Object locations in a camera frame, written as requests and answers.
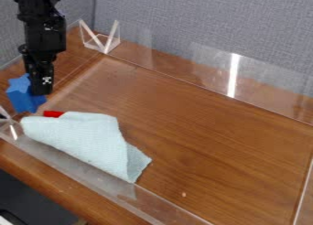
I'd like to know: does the blue star foam block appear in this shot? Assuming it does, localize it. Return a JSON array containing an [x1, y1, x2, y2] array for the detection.
[[6, 74, 47, 113]]

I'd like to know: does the light blue cloth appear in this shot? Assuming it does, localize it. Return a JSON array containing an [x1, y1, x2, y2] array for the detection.
[[21, 112, 151, 183]]

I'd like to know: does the clear acrylic corner bracket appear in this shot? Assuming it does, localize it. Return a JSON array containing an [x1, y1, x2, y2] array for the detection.
[[77, 20, 120, 55]]

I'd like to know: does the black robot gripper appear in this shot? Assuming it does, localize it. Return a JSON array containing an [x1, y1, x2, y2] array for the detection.
[[14, 0, 65, 95]]

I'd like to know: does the red block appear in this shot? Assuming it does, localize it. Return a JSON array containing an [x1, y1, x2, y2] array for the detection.
[[42, 111, 64, 118]]

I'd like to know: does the clear acrylic left bracket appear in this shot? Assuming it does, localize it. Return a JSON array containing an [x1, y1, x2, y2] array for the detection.
[[0, 105, 18, 139]]

